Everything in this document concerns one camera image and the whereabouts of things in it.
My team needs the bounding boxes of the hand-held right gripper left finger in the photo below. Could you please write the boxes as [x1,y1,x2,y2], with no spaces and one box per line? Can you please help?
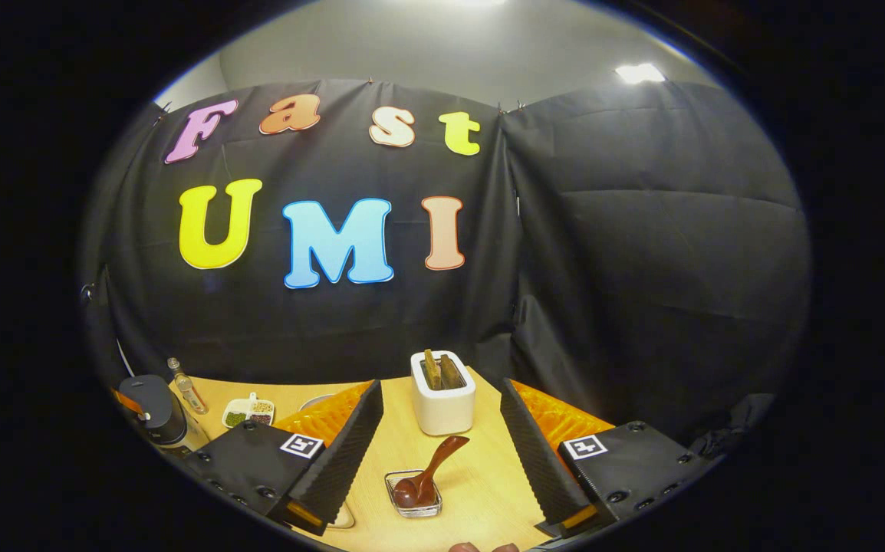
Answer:
[186,379,384,536]

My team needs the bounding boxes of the small glass bottle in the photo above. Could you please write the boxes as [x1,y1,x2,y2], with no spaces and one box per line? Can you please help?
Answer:
[167,357,209,416]

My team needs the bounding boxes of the brown wooden spoon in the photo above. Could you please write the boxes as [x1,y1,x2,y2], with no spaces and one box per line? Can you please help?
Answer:
[393,435,470,509]

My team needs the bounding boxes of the black backdrop cloth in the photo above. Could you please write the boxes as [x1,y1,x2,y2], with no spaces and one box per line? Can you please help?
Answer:
[78,77,811,461]

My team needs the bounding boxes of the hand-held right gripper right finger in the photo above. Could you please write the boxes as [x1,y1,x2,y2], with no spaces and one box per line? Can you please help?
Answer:
[500,378,712,537]

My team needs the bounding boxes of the dark lidded rice cooker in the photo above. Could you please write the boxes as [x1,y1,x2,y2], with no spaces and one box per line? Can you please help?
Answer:
[118,374,209,453]

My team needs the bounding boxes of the white divided seasoning dish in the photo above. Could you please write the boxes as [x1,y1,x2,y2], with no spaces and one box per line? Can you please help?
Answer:
[222,393,276,429]

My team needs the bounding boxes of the white toaster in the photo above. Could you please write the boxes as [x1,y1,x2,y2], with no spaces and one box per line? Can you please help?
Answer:
[410,350,477,436]

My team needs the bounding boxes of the small ceiling light panel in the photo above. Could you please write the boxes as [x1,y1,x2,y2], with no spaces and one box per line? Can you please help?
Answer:
[615,63,666,85]

